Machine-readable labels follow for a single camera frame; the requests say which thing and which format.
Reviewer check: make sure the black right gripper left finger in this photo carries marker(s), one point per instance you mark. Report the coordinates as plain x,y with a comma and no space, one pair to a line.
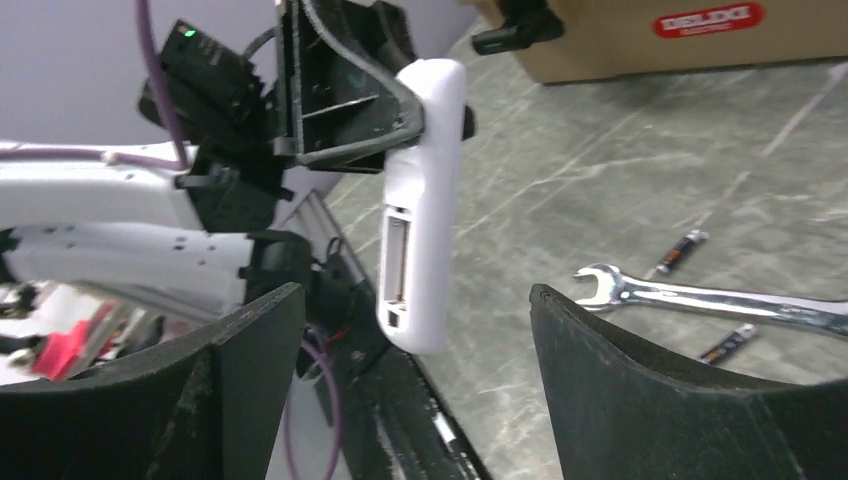
206,405

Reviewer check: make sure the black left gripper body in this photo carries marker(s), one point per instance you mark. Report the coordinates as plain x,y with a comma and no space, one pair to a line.
220,102

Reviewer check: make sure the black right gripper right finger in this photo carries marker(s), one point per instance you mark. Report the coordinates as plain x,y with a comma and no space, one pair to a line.
623,407

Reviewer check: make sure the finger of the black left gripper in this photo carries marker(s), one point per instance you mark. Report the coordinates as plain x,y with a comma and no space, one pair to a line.
347,106

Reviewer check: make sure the white remote control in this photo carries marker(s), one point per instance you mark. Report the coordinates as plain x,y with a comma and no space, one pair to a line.
419,202

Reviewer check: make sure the black AAA battery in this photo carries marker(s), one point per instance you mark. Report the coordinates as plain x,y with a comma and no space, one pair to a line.
728,345
683,248

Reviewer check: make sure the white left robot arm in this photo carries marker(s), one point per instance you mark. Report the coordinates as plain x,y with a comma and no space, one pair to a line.
111,215

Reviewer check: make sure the silver combination wrench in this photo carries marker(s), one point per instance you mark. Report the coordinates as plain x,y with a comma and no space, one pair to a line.
615,289

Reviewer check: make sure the tan plastic toolbox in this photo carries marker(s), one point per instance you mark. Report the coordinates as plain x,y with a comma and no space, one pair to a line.
592,40

